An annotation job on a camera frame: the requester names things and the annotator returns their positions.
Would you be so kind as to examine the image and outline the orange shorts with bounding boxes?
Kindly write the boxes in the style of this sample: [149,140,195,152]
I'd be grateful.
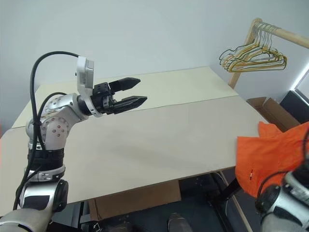
[234,120,309,199]

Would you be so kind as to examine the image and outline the bunch of hangers on rack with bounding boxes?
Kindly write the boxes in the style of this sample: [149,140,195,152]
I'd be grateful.
[222,24,287,72]

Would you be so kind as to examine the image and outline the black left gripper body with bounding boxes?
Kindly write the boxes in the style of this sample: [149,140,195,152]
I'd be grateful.
[91,82,116,115]

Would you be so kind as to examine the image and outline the cream table board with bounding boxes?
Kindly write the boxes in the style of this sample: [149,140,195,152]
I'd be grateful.
[11,66,239,129]

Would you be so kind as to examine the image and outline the bunch of wire hangers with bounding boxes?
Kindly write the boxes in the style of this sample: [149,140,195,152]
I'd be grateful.
[219,23,288,71]

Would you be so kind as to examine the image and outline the brown cardboard under table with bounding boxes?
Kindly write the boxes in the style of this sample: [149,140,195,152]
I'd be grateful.
[88,180,182,222]

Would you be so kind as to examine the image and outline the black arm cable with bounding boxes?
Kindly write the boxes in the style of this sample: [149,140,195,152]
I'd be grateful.
[255,125,309,216]
[13,50,81,211]

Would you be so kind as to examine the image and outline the dark rounded shape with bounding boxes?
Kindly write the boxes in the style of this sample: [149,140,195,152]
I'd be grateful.
[108,220,132,232]
[167,212,192,232]

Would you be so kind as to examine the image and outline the black box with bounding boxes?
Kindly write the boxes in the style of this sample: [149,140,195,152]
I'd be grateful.
[280,89,309,124]

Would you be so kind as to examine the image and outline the yellow wire hanger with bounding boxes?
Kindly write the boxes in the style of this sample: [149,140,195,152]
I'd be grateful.
[226,24,288,73]

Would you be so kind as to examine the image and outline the open brown cardboard box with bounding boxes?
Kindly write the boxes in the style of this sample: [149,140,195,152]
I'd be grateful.
[246,96,301,132]

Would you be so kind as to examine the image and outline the beige cardboard table sheet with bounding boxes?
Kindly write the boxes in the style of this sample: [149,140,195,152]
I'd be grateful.
[0,95,271,211]

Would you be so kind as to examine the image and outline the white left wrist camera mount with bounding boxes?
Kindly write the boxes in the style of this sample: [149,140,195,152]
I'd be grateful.
[75,56,107,118]

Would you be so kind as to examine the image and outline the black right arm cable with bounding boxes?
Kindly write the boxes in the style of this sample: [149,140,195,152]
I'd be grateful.
[255,125,309,216]

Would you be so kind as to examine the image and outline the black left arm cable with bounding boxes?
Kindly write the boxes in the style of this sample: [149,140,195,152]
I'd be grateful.
[13,50,81,211]

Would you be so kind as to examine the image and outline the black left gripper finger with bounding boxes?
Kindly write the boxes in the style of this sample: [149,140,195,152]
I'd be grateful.
[112,96,148,115]
[108,77,141,93]

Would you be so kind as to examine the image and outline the wooden clothes rack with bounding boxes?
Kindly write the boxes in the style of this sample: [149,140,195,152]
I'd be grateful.
[228,17,309,89]

